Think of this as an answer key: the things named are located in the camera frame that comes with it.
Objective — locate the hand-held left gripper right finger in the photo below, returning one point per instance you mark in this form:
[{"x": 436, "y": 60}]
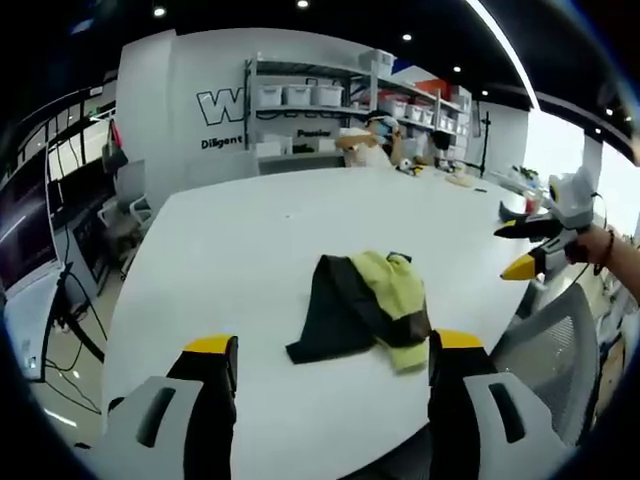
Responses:
[{"x": 480, "y": 425}]

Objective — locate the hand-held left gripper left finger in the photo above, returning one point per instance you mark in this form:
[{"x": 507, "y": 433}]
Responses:
[{"x": 150, "y": 430}]

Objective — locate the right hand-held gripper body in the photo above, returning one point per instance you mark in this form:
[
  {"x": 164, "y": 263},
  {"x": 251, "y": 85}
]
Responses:
[{"x": 575, "y": 200}]

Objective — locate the black and yellow-green garment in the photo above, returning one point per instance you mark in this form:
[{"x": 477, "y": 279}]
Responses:
[{"x": 370, "y": 300}]

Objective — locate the person's right hand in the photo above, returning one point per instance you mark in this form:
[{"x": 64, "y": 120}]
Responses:
[{"x": 587, "y": 247}]

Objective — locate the red cup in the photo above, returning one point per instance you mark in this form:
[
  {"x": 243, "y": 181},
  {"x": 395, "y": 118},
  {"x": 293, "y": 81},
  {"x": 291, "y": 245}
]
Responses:
[{"x": 532, "y": 205}]

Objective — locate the beige flat object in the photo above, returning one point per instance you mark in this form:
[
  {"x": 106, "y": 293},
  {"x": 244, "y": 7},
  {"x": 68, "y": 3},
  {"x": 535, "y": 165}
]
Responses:
[{"x": 457, "y": 179}]

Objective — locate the grey mesh office chair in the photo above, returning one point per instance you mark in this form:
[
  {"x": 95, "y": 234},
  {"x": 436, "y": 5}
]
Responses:
[{"x": 555, "y": 350}]

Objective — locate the black tripod stand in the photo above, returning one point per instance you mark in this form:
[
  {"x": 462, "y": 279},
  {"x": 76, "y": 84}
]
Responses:
[{"x": 484, "y": 145}]

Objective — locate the yellow and black tool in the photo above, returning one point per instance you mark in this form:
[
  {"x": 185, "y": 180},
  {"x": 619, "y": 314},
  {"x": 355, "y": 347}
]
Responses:
[{"x": 412, "y": 167}]

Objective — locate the long ceiling light strip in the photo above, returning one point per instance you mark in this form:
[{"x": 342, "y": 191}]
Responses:
[{"x": 515, "y": 55}]

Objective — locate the grey metal shelf rack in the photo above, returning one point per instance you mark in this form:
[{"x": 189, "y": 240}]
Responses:
[{"x": 360, "y": 95}]

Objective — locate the white office chair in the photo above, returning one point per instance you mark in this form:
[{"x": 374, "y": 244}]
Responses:
[{"x": 125, "y": 205}]

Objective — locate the computer monitor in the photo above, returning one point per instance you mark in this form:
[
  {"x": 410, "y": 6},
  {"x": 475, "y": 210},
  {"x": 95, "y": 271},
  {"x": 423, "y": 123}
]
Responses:
[{"x": 25, "y": 230}]

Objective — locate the row of white storage boxes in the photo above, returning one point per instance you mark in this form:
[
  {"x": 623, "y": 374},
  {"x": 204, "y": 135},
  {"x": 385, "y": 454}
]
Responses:
[{"x": 320, "y": 95}]

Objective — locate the dark hanging bag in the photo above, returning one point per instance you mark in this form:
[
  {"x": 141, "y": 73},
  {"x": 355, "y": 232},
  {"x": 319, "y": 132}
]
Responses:
[{"x": 115, "y": 152}]

